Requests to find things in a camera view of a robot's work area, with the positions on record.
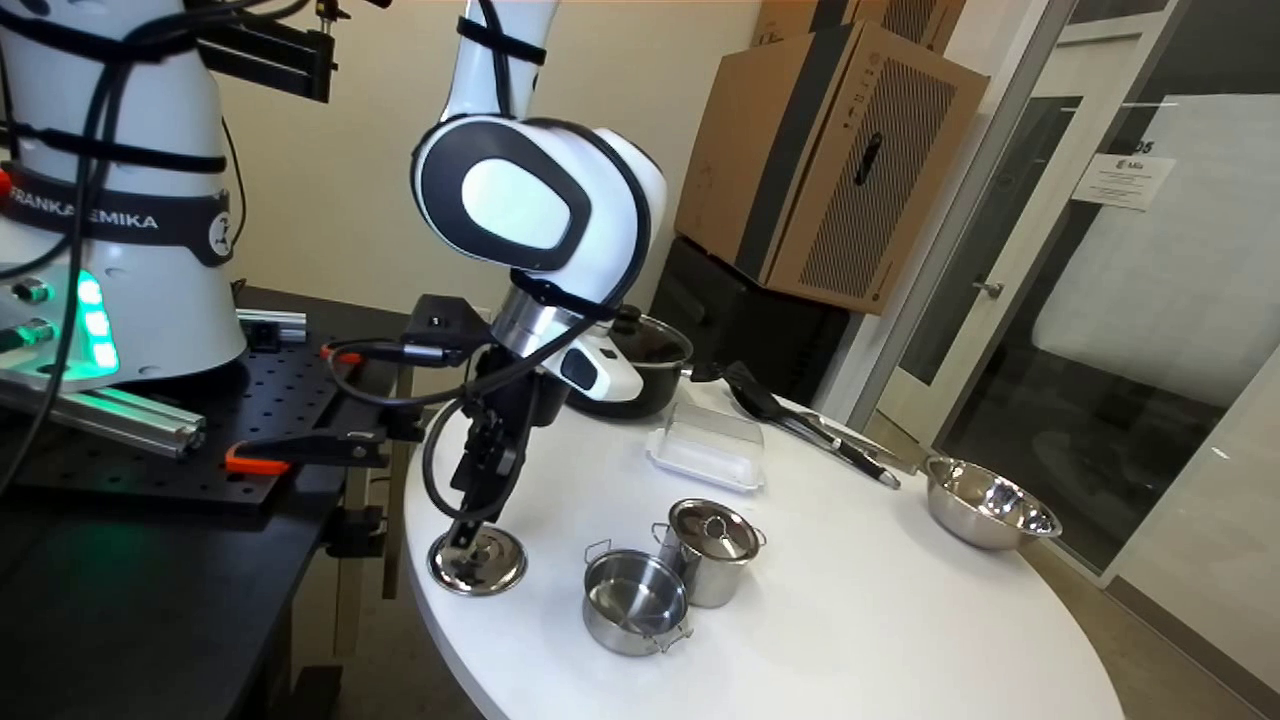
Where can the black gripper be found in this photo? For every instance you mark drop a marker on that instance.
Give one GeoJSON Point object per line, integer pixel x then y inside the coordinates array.
{"type": "Point", "coordinates": [503, 442]}

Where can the steel lid with knob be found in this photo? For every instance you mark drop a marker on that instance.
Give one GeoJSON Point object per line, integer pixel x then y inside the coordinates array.
{"type": "Point", "coordinates": [503, 574]}

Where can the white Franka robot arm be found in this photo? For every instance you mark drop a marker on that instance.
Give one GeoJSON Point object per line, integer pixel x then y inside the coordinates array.
{"type": "Point", "coordinates": [534, 203]}

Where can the black cooking pot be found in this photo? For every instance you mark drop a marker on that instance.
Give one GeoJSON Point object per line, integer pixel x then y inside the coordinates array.
{"type": "Point", "coordinates": [667, 385]}

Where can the tall steel pot with lid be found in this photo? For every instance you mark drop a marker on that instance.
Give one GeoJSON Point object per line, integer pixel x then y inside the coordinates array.
{"type": "Point", "coordinates": [717, 548]}

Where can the black pot glass lid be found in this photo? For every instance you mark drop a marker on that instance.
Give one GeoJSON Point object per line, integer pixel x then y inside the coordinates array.
{"type": "Point", "coordinates": [662, 341]}

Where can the clear plastic container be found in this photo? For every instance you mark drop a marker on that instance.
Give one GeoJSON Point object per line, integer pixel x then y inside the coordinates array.
{"type": "Point", "coordinates": [704, 451]}

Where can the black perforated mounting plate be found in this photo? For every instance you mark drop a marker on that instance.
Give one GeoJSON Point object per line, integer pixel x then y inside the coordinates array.
{"type": "Point", "coordinates": [265, 402]}

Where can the black spatula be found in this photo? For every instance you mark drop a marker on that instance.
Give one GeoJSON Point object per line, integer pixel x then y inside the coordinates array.
{"type": "Point", "coordinates": [753, 391]}

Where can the black cart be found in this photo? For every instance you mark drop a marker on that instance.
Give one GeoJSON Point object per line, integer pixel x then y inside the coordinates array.
{"type": "Point", "coordinates": [162, 601]}

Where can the large cardboard box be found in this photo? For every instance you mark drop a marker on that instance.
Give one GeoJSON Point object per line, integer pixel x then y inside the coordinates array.
{"type": "Point", "coordinates": [824, 175]}

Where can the steel mixing bowl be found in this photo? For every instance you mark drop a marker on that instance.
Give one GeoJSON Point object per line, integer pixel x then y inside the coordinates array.
{"type": "Point", "coordinates": [994, 504]}

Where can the flat cardboard box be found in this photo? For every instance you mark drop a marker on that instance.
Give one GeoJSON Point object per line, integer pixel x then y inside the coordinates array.
{"type": "Point", "coordinates": [906, 18]}

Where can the white paper sign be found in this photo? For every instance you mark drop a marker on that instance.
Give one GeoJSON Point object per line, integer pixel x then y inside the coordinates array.
{"type": "Point", "coordinates": [1124, 183]}

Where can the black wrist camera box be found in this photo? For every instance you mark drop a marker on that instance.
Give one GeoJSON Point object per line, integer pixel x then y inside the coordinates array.
{"type": "Point", "coordinates": [445, 325]}

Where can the aluminium extrusion rail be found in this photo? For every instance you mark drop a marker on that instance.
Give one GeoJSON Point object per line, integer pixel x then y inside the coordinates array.
{"type": "Point", "coordinates": [104, 412]}

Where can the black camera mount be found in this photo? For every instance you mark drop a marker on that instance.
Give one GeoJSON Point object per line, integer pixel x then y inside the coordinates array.
{"type": "Point", "coordinates": [265, 44]}

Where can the grey metal door frame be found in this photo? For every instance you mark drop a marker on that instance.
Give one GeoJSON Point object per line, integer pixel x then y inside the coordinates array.
{"type": "Point", "coordinates": [948, 203]}

